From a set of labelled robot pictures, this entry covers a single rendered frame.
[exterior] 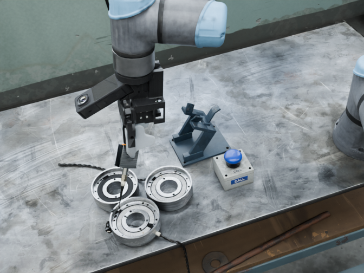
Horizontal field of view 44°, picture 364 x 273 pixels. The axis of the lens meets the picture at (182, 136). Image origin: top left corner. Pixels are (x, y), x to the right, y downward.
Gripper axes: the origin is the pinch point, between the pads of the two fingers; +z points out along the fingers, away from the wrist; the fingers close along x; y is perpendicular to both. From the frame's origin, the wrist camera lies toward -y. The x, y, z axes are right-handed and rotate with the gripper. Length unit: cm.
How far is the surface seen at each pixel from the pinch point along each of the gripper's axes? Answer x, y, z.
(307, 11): 158, 145, 63
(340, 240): -14, 54, 34
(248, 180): -8.4, 25.4, 8.1
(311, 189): -14.6, 37.8, 7.9
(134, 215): -9.2, -0.9, 11.1
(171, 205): -10.1, 7.2, 9.2
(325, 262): 4, 75, 84
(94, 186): 1.1, -7.8, 11.1
